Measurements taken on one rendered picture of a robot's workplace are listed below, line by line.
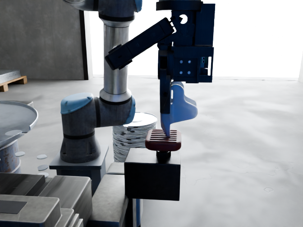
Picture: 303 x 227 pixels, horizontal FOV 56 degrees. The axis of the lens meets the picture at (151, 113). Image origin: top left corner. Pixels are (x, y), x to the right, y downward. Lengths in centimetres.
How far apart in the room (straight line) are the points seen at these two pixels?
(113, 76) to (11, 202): 71
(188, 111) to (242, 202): 129
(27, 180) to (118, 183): 17
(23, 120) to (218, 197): 137
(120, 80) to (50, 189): 61
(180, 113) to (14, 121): 26
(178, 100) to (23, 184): 26
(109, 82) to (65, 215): 71
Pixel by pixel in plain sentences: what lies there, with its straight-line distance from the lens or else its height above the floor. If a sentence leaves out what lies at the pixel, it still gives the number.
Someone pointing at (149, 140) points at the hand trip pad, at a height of 74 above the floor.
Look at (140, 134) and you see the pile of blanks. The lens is 175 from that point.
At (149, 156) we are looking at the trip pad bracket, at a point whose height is 71.
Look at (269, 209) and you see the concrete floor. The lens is 170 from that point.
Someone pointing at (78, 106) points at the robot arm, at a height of 66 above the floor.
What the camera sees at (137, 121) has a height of 34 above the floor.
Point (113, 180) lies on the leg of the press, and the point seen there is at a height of 64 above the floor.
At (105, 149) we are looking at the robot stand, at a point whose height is 45.
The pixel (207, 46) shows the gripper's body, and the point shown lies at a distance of 44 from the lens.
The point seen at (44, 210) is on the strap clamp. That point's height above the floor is 76.
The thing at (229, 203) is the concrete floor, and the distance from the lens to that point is 167.
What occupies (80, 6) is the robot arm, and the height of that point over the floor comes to 97.
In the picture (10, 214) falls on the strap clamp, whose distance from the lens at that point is 31.
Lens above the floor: 93
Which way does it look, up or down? 17 degrees down
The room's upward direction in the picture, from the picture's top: straight up
